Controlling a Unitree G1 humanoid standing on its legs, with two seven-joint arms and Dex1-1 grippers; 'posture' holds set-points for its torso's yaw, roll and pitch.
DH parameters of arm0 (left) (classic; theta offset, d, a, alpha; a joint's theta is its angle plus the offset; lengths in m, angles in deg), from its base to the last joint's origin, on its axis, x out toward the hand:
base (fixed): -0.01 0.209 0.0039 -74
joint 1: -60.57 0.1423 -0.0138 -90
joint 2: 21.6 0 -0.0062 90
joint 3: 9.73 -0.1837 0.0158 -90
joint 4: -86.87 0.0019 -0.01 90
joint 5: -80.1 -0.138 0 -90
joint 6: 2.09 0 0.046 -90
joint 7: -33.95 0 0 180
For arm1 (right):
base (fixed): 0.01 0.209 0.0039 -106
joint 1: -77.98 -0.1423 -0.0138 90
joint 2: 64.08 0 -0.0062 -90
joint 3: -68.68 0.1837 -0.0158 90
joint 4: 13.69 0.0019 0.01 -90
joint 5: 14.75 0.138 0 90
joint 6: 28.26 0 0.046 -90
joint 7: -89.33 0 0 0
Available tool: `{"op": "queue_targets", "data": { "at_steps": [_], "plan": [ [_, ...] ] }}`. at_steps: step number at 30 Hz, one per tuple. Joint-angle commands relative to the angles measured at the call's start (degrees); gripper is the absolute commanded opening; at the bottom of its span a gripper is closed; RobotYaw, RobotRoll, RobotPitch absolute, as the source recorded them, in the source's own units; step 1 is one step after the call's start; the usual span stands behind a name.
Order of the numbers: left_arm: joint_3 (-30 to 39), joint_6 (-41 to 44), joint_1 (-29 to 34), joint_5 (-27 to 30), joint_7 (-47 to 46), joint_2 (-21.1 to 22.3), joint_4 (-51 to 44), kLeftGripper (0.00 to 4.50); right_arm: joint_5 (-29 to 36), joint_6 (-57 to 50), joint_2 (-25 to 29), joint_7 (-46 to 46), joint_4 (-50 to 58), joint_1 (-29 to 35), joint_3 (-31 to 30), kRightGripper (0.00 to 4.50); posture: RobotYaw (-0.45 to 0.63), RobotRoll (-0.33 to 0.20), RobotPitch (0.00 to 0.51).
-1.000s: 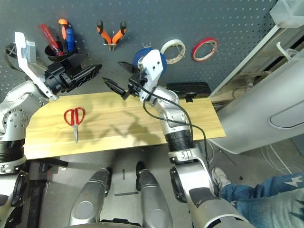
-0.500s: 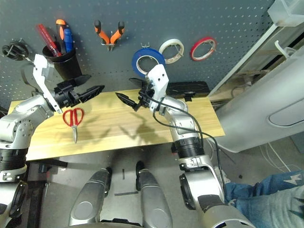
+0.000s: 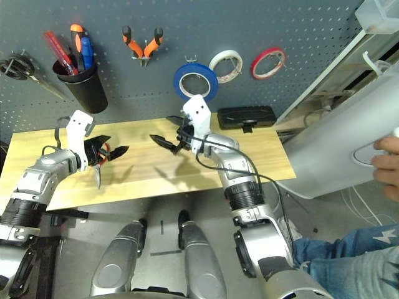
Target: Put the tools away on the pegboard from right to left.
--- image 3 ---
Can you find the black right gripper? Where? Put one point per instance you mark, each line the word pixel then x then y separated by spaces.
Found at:
pixel 186 134

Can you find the small metal peg hook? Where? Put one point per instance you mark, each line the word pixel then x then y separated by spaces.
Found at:
pixel 190 59

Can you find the white handheld device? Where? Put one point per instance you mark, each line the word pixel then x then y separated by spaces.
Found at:
pixel 396 133

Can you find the large white machine housing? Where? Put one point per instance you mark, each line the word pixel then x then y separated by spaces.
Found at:
pixel 327 149

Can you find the orange black screwdriver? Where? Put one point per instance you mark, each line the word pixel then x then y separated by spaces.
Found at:
pixel 76 40

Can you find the silver robot leg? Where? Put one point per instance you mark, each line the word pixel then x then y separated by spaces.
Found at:
pixel 202 258
pixel 118 258

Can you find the blue jeans leg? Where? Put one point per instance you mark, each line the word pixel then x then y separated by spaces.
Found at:
pixel 358 268

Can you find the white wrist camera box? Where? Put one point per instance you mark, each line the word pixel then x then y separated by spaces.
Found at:
pixel 78 124
pixel 198 115

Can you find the blue tape roll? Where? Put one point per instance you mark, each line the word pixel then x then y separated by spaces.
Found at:
pixel 196 68

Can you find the orange black pliers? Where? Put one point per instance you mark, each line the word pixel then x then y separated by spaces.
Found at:
pixel 132 43

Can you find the bystander hand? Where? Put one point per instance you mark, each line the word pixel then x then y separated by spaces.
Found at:
pixel 389 168

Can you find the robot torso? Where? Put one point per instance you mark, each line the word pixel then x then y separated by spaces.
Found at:
pixel 156 295

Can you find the black tool case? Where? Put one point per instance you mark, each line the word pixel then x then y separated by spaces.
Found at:
pixel 249 115

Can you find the silver robot left leg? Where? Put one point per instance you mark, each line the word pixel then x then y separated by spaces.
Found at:
pixel 118 258

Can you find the silver robot right leg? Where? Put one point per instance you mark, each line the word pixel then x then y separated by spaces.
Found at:
pixel 202 258

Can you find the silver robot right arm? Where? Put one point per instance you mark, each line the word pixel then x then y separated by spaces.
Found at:
pixel 237 162

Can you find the dark grey pegboard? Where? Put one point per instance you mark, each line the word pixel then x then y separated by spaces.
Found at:
pixel 218 25

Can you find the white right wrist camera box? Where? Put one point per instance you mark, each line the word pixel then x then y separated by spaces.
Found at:
pixel 198 115

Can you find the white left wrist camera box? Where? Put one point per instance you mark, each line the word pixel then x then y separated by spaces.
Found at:
pixel 78 124

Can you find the black table bracket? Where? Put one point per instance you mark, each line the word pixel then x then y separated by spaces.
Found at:
pixel 68 218

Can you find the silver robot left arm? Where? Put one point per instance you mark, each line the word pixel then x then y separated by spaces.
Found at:
pixel 37 174

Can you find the white shelving unit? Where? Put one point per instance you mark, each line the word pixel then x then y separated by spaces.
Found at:
pixel 313 85

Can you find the black cup holder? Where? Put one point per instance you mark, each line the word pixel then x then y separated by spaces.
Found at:
pixel 87 93

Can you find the white tape roll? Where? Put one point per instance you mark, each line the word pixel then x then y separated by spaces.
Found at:
pixel 224 53

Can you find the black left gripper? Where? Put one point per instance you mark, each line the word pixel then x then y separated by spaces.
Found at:
pixel 93 152

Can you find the white sneaker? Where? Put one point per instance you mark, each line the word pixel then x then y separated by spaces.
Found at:
pixel 294 232

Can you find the translucent plastic bin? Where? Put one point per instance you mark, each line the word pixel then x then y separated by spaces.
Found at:
pixel 374 18

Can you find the white plastic hook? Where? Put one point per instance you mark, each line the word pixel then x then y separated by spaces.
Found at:
pixel 369 63

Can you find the red tape roll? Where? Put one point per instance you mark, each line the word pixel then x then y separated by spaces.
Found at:
pixel 253 67

